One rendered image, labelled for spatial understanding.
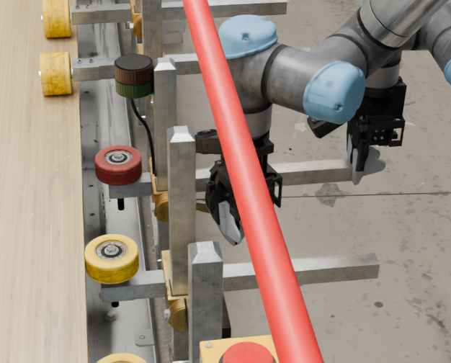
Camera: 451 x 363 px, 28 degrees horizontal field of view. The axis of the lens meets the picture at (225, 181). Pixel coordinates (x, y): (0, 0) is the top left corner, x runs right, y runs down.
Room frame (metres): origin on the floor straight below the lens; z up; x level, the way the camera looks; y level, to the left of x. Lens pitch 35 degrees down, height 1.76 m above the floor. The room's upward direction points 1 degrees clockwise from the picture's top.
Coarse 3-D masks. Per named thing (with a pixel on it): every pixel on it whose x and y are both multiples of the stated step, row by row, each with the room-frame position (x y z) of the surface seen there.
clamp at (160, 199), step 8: (152, 176) 1.28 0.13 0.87; (152, 184) 1.26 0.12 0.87; (152, 192) 1.26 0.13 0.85; (160, 192) 1.24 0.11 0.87; (152, 200) 1.27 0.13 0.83; (160, 200) 1.22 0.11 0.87; (168, 200) 1.22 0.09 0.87; (152, 208) 1.22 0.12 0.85; (160, 208) 1.22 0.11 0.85; (168, 208) 1.22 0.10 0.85; (160, 216) 1.22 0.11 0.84; (168, 216) 1.22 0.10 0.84
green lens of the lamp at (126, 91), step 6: (120, 84) 1.23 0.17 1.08; (144, 84) 1.23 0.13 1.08; (150, 84) 1.24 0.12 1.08; (120, 90) 1.23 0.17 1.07; (126, 90) 1.23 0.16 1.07; (132, 90) 1.22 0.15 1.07; (138, 90) 1.23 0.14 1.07; (144, 90) 1.23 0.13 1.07; (150, 90) 1.24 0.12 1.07; (126, 96) 1.23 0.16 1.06; (132, 96) 1.22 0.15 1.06; (138, 96) 1.23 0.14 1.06; (144, 96) 1.23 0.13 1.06
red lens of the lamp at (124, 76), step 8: (120, 56) 1.27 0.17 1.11; (152, 64) 1.25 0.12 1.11; (120, 72) 1.23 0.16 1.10; (128, 72) 1.23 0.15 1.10; (136, 72) 1.23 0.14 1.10; (144, 72) 1.23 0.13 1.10; (152, 72) 1.25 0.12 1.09; (120, 80) 1.23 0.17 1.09; (128, 80) 1.23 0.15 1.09; (136, 80) 1.23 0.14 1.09; (144, 80) 1.23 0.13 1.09
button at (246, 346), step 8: (240, 344) 0.53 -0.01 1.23; (248, 344) 0.53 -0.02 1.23; (256, 344) 0.53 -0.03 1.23; (232, 352) 0.52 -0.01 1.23; (240, 352) 0.52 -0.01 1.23; (248, 352) 0.52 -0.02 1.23; (256, 352) 0.52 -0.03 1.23; (264, 352) 0.52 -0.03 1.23; (224, 360) 0.51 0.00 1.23; (232, 360) 0.51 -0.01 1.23; (240, 360) 0.51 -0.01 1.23; (248, 360) 0.51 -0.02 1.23; (256, 360) 0.51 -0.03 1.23; (264, 360) 0.51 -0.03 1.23; (272, 360) 0.51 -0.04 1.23
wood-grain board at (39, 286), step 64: (0, 0) 1.94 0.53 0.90; (0, 64) 1.63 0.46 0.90; (0, 128) 1.38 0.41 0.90; (64, 128) 1.39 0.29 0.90; (0, 192) 1.19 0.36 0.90; (64, 192) 1.19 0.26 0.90; (0, 256) 1.02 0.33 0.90; (64, 256) 1.03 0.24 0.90; (0, 320) 0.89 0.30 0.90; (64, 320) 0.89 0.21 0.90
